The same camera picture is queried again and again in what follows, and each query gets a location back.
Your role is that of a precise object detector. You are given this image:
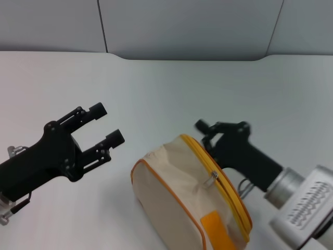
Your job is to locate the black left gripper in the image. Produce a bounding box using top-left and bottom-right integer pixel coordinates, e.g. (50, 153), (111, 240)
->
(0, 102), (125, 203)

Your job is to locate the black left wrist cable plug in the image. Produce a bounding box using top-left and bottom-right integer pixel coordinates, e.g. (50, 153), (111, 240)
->
(9, 191), (32, 215)

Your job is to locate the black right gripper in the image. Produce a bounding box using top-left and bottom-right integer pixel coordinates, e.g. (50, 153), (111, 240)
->
(194, 119), (284, 193)

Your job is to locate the right wrist cable connector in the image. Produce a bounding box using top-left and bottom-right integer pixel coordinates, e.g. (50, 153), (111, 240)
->
(238, 178), (255, 197)

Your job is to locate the silver left wrist cable connector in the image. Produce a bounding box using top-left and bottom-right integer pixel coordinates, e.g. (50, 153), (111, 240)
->
(7, 145), (29, 158)

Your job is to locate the beige food bag orange trim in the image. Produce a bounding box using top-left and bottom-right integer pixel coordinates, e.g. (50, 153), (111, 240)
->
(130, 133), (254, 250)

